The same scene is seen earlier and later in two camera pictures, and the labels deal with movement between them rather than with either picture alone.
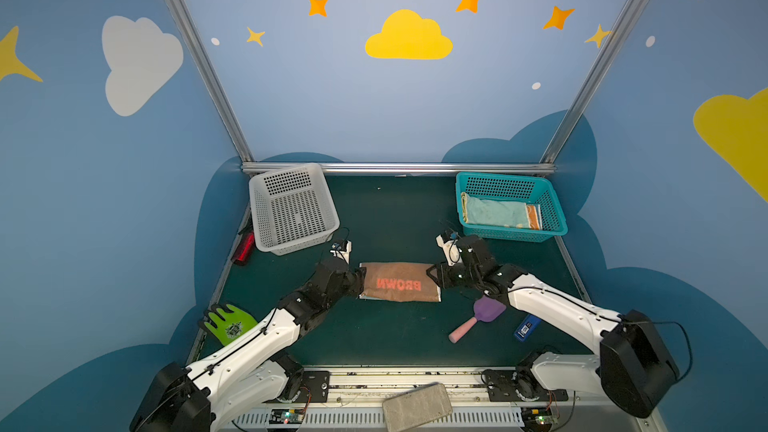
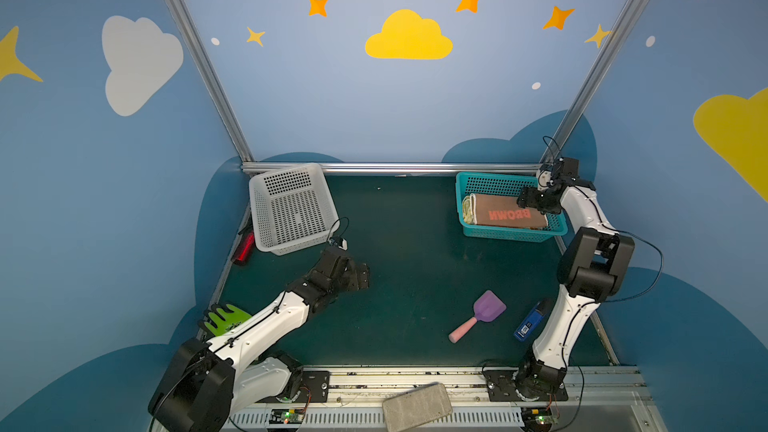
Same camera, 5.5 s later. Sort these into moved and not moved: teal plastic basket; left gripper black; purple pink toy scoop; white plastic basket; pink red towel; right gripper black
Moved: right gripper black; pink red towel
Not moved: left gripper black; teal plastic basket; white plastic basket; purple pink toy scoop
